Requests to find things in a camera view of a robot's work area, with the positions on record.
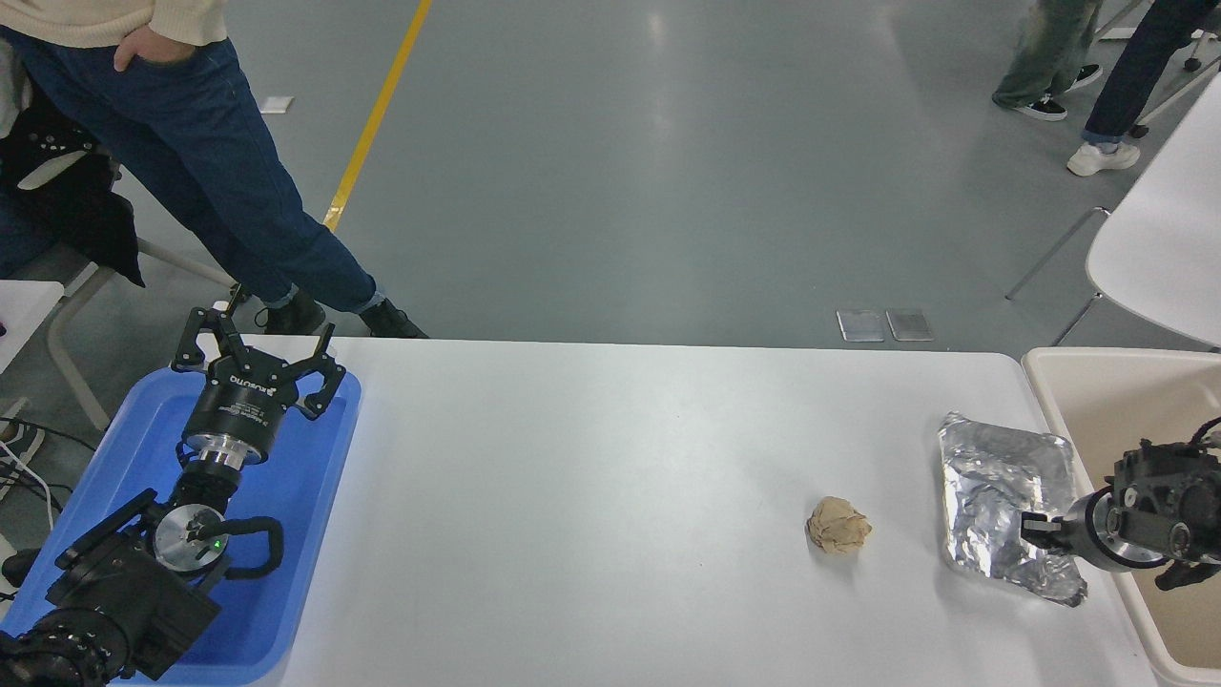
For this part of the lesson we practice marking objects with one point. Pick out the black floor object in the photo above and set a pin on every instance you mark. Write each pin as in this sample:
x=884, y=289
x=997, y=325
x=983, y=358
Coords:
x=19, y=568

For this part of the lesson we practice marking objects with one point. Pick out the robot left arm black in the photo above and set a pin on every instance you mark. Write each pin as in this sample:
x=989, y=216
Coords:
x=124, y=592

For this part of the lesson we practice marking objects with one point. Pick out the person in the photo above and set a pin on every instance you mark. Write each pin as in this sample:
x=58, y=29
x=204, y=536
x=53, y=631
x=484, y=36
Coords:
x=57, y=191
x=210, y=172
x=1135, y=76
x=1049, y=48

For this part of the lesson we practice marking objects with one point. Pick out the grey shoe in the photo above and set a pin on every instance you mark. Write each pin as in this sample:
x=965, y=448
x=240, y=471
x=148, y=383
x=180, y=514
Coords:
x=21, y=447

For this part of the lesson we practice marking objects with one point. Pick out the white round chair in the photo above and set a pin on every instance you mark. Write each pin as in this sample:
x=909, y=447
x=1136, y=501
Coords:
x=1169, y=248

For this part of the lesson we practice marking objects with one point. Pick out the white tube chair frame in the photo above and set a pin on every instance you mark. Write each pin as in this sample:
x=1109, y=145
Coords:
x=67, y=324

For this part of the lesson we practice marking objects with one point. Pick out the small white table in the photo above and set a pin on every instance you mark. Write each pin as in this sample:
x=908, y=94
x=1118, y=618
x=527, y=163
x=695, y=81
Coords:
x=24, y=310

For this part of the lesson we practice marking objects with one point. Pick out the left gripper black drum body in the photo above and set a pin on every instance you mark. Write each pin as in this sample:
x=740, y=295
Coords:
x=243, y=401

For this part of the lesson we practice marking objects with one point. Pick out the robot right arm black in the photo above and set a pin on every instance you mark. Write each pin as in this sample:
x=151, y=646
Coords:
x=1169, y=496

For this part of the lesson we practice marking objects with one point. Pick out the grey floor plate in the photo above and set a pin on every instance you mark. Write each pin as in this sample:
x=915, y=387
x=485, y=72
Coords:
x=860, y=325
x=909, y=324

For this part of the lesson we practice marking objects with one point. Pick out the blue plastic tray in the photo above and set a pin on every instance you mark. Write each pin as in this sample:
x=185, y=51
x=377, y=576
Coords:
x=305, y=477

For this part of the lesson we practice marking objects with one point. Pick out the person's hand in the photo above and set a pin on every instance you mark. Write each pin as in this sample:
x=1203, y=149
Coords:
x=148, y=48

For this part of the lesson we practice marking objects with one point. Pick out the crumpled tan paper ball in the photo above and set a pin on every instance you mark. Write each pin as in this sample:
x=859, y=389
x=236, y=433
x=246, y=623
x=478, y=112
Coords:
x=838, y=527

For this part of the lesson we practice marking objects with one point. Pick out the large pale bin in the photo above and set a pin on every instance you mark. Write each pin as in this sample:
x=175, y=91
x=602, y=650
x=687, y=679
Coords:
x=1078, y=391

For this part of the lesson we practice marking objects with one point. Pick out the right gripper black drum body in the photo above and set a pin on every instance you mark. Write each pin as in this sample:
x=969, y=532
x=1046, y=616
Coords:
x=1068, y=534

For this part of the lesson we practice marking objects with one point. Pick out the silver foil tray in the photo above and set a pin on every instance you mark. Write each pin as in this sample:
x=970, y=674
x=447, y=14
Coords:
x=1002, y=496

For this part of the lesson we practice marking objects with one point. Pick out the wheeled chair base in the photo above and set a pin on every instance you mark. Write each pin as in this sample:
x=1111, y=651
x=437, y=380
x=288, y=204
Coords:
x=1183, y=91

